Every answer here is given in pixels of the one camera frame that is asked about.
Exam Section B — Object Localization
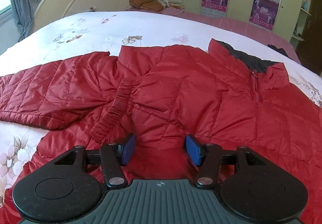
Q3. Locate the white floral quilt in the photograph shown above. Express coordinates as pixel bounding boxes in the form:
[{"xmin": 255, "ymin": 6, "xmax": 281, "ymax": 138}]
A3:
[{"xmin": 0, "ymin": 11, "xmax": 322, "ymax": 224}]

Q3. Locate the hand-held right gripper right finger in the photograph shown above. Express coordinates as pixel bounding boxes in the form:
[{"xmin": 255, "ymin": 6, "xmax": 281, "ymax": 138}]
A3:
[{"xmin": 186, "ymin": 134, "xmax": 270, "ymax": 188}]

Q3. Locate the pink bed sheet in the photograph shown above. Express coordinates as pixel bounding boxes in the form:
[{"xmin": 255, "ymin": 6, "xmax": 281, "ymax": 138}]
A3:
[{"xmin": 126, "ymin": 5, "xmax": 302, "ymax": 63}]

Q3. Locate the stack of books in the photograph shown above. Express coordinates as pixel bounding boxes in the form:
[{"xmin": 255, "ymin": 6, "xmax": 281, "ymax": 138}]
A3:
[{"xmin": 167, "ymin": 0, "xmax": 186, "ymax": 10}]

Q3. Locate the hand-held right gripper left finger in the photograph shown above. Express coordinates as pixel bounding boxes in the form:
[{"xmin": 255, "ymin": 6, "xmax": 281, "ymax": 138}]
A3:
[{"xmin": 54, "ymin": 133, "xmax": 136, "ymax": 188}]

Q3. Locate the cream corner shelf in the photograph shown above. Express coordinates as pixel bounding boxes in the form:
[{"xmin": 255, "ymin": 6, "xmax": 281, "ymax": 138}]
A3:
[{"xmin": 290, "ymin": 0, "xmax": 318, "ymax": 43}]

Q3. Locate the brown wooden door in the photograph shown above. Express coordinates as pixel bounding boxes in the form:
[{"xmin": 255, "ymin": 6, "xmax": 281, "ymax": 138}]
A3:
[{"xmin": 295, "ymin": 0, "xmax": 322, "ymax": 76}]

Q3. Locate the dark cloth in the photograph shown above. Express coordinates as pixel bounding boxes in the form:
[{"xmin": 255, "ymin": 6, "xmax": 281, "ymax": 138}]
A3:
[{"xmin": 267, "ymin": 44, "xmax": 290, "ymax": 58}]

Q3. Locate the red puffer jacket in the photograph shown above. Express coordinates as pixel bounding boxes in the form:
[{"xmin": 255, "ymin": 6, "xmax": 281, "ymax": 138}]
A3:
[{"xmin": 0, "ymin": 38, "xmax": 322, "ymax": 219}]

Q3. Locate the grey curtain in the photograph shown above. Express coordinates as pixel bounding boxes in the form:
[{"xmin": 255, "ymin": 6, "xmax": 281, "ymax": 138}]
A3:
[{"xmin": 2, "ymin": 0, "xmax": 34, "ymax": 41}]

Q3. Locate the woven orange bag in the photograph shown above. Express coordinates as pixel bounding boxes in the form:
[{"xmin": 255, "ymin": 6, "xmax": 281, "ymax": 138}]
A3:
[{"xmin": 129, "ymin": 0, "xmax": 169, "ymax": 13}]

